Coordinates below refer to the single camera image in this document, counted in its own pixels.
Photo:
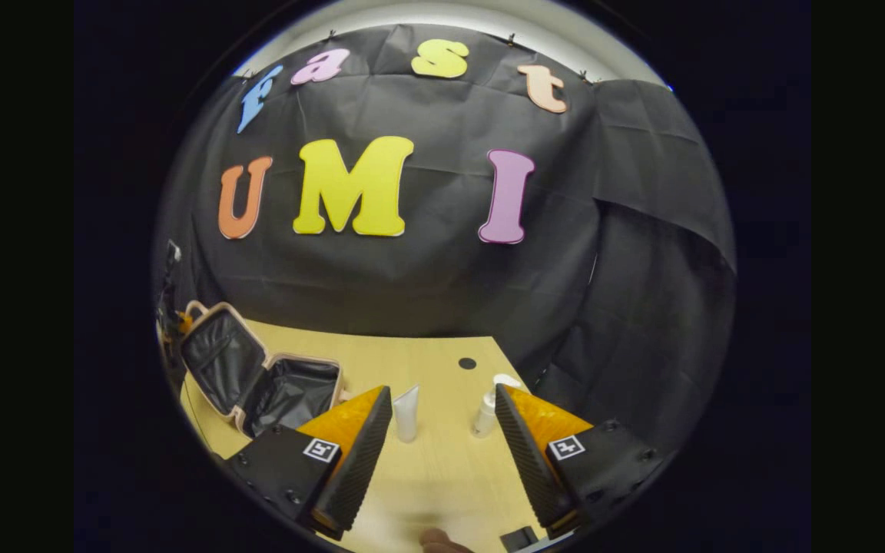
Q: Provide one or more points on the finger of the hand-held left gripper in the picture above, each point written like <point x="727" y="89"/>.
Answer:
<point x="181" y="319"/>

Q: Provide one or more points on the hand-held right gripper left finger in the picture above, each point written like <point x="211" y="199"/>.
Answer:
<point x="362" y="468"/>

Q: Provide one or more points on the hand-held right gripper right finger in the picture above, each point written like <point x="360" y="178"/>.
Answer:
<point x="527" y="468"/>

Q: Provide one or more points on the beige pink suitcase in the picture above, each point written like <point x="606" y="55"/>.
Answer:
<point x="220" y="361"/>

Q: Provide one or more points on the white pump bottle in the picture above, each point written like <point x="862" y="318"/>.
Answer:
<point x="483" y="418"/>

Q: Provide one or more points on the white squeeze tube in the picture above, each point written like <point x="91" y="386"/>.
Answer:
<point x="406" y="415"/>

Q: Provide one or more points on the black table grommet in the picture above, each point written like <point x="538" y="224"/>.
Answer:
<point x="467" y="363"/>

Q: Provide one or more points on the black backdrop cloth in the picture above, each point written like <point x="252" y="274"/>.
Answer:
<point x="412" y="284"/>

